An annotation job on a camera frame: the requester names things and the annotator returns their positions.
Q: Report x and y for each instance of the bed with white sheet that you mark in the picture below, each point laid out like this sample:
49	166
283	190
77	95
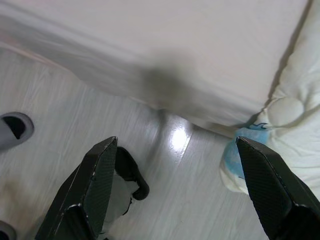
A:
175	37

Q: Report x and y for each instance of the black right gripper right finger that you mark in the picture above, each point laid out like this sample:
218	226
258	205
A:
272	190

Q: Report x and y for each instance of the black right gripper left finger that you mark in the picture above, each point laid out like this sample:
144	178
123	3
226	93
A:
85	195

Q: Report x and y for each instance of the white pillow with blue print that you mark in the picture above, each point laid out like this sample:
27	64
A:
300	100

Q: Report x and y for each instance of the grey slipper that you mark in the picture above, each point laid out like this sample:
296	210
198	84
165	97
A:
6	231
15	125

